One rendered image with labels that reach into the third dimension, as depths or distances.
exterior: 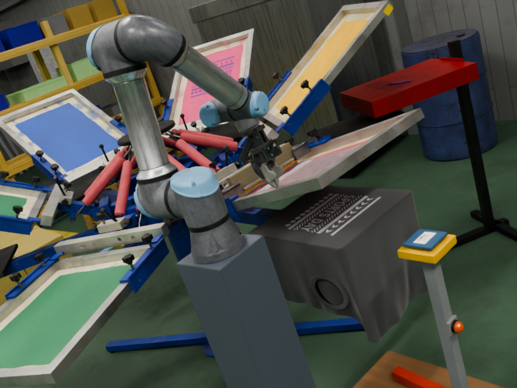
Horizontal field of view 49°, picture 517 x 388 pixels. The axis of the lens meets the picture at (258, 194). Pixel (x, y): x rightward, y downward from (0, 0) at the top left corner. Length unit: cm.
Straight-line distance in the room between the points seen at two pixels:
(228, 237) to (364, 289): 70
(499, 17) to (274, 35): 193
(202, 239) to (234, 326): 25
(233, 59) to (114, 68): 245
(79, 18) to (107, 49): 622
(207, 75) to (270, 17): 353
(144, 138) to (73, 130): 238
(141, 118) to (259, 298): 57
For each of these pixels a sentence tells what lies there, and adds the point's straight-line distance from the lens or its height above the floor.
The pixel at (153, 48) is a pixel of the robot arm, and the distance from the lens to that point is 144.
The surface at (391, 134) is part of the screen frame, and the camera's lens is 197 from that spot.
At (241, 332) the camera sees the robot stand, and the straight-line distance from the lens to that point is 155.
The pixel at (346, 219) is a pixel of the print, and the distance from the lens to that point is 210.
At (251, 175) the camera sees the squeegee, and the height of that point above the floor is 114.
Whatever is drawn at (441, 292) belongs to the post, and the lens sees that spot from 189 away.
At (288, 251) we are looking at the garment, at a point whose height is 90.
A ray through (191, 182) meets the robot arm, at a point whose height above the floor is 142.
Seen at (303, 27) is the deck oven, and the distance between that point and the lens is 486.
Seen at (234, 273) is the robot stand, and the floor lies 117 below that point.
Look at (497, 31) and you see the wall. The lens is 553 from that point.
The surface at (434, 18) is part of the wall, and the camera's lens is 570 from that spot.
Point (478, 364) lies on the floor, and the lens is 282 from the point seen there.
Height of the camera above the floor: 182
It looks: 19 degrees down
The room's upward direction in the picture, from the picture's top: 19 degrees counter-clockwise
